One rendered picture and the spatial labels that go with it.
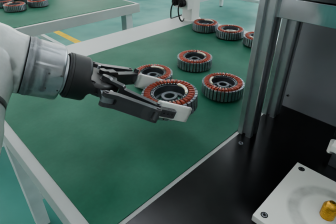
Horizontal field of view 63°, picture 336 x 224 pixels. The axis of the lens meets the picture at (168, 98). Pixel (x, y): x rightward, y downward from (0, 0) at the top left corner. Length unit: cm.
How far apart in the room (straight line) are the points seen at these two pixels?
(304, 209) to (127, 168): 30
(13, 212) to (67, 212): 108
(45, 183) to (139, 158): 17
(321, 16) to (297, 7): 4
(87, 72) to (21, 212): 117
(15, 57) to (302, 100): 57
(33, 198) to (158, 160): 84
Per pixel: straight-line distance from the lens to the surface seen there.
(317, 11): 46
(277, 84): 62
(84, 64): 46
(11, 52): 43
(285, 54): 60
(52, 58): 44
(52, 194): 53
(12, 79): 43
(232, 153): 54
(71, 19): 154
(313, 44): 64
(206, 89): 72
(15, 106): 79
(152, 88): 56
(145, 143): 58
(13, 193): 166
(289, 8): 47
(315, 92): 67
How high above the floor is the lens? 113
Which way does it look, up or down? 31 degrees down
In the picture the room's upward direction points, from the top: straight up
